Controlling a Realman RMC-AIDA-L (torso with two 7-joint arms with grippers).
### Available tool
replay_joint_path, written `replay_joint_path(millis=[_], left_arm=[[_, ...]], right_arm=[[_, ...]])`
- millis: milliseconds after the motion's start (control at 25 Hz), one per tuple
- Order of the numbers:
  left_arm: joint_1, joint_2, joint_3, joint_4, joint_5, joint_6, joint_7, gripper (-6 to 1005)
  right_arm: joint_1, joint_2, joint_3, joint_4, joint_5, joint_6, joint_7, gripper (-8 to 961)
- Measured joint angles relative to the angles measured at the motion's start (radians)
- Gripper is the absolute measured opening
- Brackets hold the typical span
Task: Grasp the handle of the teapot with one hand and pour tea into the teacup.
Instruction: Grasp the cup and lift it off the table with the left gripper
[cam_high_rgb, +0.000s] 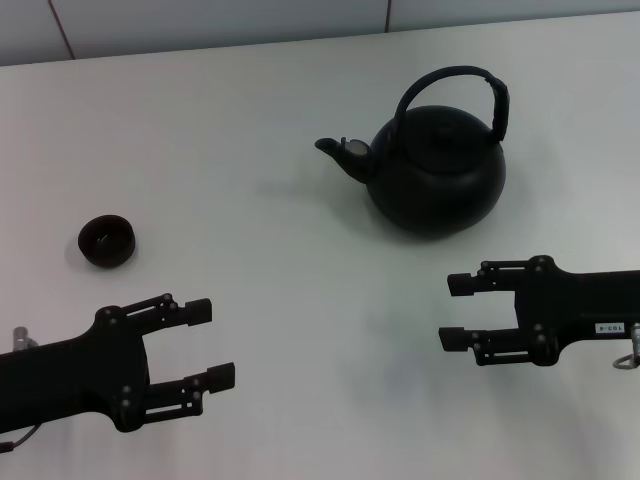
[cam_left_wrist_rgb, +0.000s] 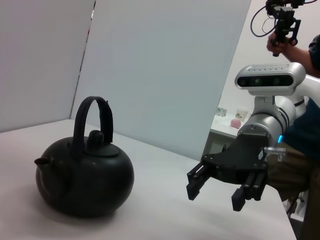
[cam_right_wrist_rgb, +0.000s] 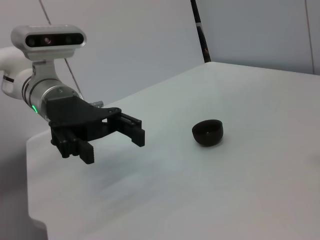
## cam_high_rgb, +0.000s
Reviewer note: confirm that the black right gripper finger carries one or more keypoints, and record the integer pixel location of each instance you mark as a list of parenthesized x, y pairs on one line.
[(460, 285), (455, 339)]

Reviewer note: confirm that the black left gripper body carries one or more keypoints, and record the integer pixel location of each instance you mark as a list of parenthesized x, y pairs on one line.
[(75, 375)]

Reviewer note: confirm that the black round teapot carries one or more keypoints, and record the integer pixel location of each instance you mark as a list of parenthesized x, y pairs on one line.
[(440, 180)]

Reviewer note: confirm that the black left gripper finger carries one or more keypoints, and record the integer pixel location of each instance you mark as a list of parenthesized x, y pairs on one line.
[(220, 379), (197, 312)]

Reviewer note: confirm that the small black teacup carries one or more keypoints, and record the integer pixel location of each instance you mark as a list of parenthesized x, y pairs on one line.
[(107, 255)]

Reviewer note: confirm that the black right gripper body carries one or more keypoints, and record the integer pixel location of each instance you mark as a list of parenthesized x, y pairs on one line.
[(575, 305)]

